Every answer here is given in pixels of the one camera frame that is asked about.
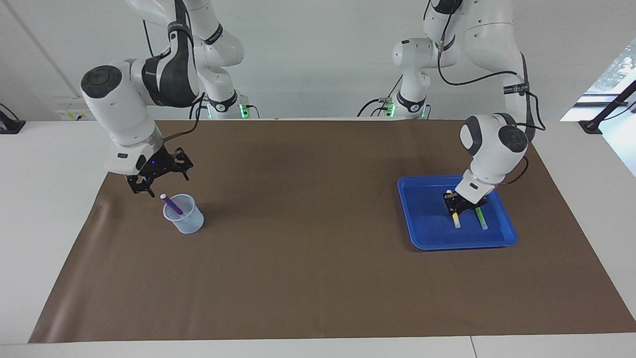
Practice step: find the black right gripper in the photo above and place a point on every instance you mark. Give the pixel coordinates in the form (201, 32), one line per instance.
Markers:
(156, 166)

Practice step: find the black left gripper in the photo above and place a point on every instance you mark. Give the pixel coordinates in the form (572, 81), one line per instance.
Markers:
(472, 200)

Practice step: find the yellow pen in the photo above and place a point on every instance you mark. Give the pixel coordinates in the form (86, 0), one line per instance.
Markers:
(456, 221)

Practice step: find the green pen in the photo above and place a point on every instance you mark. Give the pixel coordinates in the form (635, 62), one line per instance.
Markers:
(482, 219)

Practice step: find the purple pen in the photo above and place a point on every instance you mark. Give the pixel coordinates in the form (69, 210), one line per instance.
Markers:
(172, 204)

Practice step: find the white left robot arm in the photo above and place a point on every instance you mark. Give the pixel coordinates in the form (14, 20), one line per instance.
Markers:
(489, 149)

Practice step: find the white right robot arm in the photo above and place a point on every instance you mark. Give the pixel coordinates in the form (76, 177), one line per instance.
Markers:
(121, 109)

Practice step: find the blue plastic tray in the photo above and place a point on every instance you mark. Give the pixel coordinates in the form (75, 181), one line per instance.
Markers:
(427, 228)

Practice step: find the clear plastic cup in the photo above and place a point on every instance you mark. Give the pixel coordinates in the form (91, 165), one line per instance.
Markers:
(189, 223)

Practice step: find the brown paper table mat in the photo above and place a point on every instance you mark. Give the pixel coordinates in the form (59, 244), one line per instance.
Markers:
(308, 278)

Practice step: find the window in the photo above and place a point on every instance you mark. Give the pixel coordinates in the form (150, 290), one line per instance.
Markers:
(613, 69)

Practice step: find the white wall power strip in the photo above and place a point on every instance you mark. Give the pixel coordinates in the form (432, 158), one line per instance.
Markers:
(74, 115)

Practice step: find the black table clamp mount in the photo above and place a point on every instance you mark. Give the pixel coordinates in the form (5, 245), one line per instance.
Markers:
(9, 125)
(608, 110)

